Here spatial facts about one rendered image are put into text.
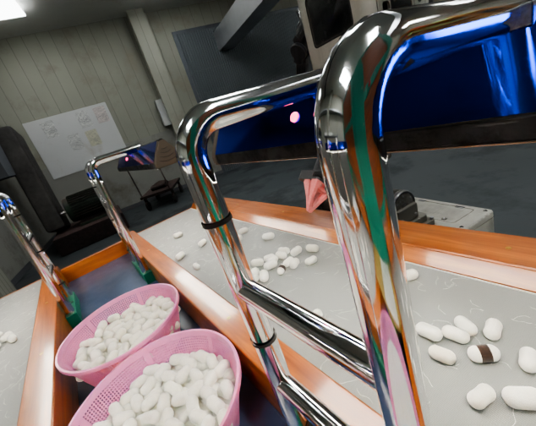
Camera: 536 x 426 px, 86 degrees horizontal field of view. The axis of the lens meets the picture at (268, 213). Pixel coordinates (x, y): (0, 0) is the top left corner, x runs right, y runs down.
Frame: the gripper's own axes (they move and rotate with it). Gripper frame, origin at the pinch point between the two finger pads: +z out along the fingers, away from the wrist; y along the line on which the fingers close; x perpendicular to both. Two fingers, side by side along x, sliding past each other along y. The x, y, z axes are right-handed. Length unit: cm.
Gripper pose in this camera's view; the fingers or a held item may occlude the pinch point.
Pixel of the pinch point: (309, 209)
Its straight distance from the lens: 71.5
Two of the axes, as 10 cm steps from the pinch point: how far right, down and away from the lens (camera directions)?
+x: 7.1, 4.0, 5.7
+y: 5.9, 0.9, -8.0
